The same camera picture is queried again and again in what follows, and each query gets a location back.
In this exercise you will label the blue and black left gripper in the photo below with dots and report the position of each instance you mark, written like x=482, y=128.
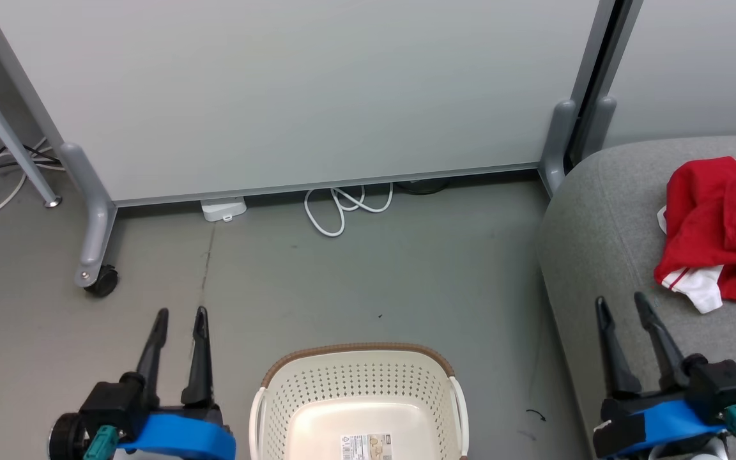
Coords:
x=176, y=437

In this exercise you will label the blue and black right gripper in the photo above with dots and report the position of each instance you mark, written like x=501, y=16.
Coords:
x=655, y=425

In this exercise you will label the red garment with white panel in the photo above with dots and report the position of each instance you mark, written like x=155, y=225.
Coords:
x=694, y=217

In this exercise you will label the cream perforated laundry basket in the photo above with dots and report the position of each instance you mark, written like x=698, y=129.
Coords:
x=355, y=383

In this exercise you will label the black caster wheel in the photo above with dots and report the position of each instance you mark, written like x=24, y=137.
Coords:
x=105, y=282

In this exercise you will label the grey fabric sofa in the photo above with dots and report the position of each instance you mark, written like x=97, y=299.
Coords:
x=598, y=243

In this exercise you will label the small white plastic box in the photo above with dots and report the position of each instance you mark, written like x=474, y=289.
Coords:
x=223, y=207

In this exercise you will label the long grey partition foot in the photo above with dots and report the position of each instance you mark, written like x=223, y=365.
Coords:
x=96, y=217

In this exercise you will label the short grey partition foot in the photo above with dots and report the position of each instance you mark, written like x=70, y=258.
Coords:
x=559, y=140
x=601, y=124

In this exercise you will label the grey metal table leg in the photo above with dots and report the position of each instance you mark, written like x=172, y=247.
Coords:
x=4, y=128

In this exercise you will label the wide white partition panel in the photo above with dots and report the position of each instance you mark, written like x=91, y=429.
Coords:
x=278, y=89

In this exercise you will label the narrow white partition panel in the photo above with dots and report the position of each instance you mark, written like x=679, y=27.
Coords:
x=694, y=64

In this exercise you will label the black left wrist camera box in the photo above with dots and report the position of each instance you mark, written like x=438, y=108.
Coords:
x=109, y=402

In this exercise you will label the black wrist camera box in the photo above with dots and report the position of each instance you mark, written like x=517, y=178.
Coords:
x=722, y=390
x=109, y=402

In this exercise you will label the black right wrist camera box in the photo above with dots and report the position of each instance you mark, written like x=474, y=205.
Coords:
x=722, y=390

